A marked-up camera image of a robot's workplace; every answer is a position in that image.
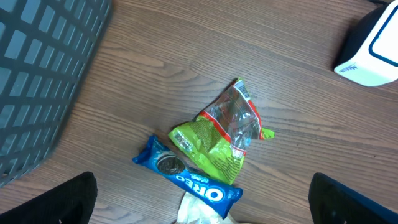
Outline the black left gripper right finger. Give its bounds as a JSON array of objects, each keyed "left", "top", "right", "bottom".
[{"left": 308, "top": 172, "right": 397, "bottom": 224}]

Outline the beige paper pouch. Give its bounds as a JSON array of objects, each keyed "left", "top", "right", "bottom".
[{"left": 175, "top": 192, "right": 249, "bottom": 224}]

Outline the grey plastic mesh basket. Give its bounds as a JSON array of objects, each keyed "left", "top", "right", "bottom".
[{"left": 1, "top": 0, "right": 113, "bottom": 185}]

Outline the blue Oreo cookie pack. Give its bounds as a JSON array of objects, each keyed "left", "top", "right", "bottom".
[{"left": 132, "top": 135, "right": 243, "bottom": 218}]

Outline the green snack packet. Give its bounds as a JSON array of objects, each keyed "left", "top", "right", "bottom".
[{"left": 169, "top": 78, "right": 275, "bottom": 185}]

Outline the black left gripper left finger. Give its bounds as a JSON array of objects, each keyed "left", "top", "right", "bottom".
[{"left": 1, "top": 172, "right": 98, "bottom": 224}]

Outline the white barcode scanner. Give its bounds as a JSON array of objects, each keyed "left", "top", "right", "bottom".
[{"left": 334, "top": 1, "right": 397, "bottom": 86}]

